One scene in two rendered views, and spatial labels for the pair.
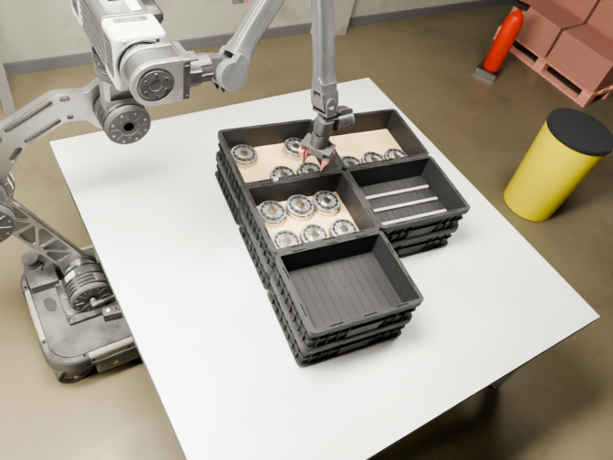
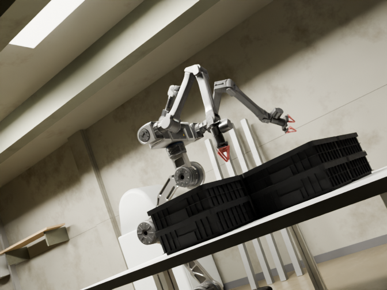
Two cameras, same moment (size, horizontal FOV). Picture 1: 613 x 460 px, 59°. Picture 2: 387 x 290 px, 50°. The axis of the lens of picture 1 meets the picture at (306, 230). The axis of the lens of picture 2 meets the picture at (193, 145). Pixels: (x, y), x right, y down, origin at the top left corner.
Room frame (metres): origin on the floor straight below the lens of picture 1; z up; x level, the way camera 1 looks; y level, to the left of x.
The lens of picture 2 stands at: (0.60, -2.13, 0.74)
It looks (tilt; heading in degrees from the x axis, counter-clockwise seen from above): 11 degrees up; 75
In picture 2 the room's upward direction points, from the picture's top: 22 degrees counter-clockwise
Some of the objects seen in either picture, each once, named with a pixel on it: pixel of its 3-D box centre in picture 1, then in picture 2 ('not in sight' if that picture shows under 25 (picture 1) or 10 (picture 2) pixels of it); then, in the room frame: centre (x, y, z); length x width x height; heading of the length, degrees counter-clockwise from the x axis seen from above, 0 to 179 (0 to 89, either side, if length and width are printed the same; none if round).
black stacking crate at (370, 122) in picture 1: (367, 148); (318, 160); (1.77, -0.14, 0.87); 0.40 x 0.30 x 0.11; 126
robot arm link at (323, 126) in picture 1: (325, 124); (216, 131); (1.36, 0.04, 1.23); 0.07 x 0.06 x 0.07; 133
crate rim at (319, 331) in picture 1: (348, 278); (193, 195); (1.05, -0.17, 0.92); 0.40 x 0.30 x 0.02; 126
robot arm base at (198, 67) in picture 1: (192, 68); (160, 128); (1.13, 0.39, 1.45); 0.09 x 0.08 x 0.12; 44
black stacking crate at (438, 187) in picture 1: (402, 200); (293, 167); (1.52, -0.32, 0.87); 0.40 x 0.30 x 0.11; 126
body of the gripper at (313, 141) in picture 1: (319, 140); (220, 141); (1.35, 0.04, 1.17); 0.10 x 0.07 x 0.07; 80
